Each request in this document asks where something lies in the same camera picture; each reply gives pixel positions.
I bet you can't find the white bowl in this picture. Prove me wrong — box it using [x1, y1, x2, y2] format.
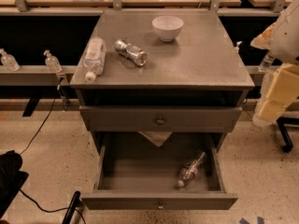
[152, 16, 184, 42]

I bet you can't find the white paper under drawer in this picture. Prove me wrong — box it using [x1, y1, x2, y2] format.
[140, 132, 172, 147]

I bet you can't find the closed grey top drawer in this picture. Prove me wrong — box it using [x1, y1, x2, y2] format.
[79, 105, 242, 133]

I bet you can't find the clear labelled water bottle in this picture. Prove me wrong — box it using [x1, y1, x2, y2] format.
[83, 37, 106, 82]

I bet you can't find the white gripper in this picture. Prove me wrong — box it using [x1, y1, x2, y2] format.
[250, 23, 299, 127]

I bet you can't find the black object bottom left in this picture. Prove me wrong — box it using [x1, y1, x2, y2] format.
[0, 150, 29, 217]

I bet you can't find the small pump bottle behind cabinet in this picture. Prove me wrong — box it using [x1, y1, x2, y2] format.
[235, 41, 243, 53]

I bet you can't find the left pump sanitizer bottle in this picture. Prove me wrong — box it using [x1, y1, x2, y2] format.
[0, 49, 20, 71]

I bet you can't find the upright clear water bottle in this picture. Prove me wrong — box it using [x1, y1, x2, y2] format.
[258, 51, 275, 72]

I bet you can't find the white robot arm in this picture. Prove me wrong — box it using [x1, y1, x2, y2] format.
[250, 0, 299, 126]

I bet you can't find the black cable on floor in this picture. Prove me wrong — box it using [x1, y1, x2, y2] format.
[18, 75, 88, 224]

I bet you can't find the black wheeled stand base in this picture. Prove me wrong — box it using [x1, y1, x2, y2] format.
[277, 117, 299, 152]

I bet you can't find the grey drawer cabinet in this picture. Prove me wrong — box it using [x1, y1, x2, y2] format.
[71, 9, 254, 147]

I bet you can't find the black stand leg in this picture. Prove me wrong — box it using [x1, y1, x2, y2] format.
[62, 191, 80, 224]

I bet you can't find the crushed silver can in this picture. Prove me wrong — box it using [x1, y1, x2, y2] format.
[114, 39, 148, 67]

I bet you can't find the clear crinkled water bottle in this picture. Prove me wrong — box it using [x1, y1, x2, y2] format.
[177, 150, 206, 188]

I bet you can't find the pump sanitizer bottle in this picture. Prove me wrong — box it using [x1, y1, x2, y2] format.
[0, 49, 20, 71]
[44, 49, 62, 73]

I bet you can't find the open grey middle drawer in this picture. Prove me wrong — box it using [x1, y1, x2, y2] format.
[82, 133, 237, 210]

